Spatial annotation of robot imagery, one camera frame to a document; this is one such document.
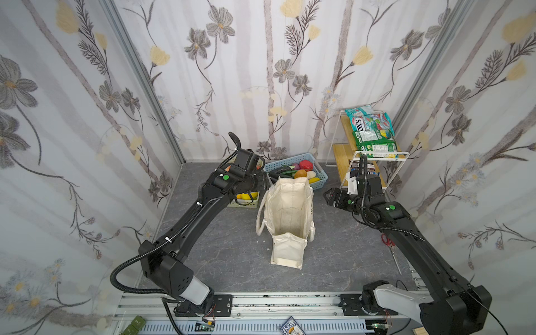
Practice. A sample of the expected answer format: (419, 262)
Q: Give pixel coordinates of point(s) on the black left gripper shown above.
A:
(259, 176)

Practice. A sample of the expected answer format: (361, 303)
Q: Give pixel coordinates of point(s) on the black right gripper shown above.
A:
(331, 197)

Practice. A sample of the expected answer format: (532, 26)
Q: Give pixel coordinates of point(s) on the cream floral tote bag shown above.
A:
(286, 211)

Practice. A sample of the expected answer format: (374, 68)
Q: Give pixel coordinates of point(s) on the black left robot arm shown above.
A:
(163, 260)

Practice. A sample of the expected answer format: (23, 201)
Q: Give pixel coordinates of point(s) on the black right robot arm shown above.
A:
(453, 305)

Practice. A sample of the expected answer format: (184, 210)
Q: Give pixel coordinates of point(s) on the green skittles candy bag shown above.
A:
(373, 132)

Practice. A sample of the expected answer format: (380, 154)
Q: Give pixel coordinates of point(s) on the green plastic fruit basket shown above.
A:
(235, 203)

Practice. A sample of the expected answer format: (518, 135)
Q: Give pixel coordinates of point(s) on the yellow mango toy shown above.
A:
(251, 196)

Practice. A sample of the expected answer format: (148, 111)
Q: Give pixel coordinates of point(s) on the blue plastic vegetable basket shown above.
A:
(290, 166)

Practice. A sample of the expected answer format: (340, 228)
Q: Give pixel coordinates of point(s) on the brown potato toy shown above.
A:
(300, 174)

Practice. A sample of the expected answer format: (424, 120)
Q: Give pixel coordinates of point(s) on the red pepper toy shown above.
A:
(306, 165)

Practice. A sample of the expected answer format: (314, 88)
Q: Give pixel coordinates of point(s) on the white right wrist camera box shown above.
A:
(352, 188)

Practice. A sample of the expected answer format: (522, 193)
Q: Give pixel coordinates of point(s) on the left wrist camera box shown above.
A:
(246, 160)

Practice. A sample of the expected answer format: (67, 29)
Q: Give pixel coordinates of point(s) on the red handled scissors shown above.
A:
(391, 246)

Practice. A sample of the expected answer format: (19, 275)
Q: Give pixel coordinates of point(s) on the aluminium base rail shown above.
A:
(265, 313)

